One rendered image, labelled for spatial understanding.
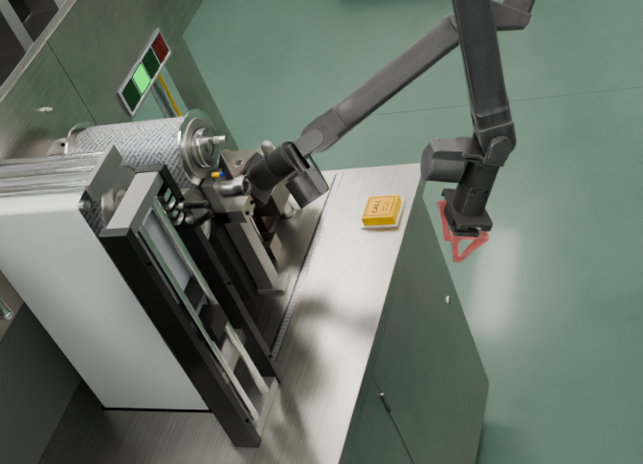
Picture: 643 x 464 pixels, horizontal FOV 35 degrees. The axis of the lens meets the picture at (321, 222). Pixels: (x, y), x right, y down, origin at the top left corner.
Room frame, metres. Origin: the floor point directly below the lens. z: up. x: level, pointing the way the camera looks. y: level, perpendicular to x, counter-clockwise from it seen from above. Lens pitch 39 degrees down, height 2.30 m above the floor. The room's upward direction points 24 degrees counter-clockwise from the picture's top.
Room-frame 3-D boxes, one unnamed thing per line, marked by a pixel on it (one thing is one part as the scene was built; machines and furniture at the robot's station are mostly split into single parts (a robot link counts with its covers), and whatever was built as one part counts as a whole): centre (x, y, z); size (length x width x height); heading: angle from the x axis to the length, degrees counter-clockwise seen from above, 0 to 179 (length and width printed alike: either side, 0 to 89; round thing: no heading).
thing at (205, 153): (1.65, 0.14, 1.25); 0.07 x 0.02 x 0.07; 149
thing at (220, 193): (1.61, 0.14, 1.05); 0.06 x 0.05 x 0.31; 59
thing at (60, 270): (1.46, 0.46, 1.17); 0.34 x 0.05 x 0.54; 59
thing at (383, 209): (1.67, -0.13, 0.91); 0.07 x 0.07 x 0.02; 59
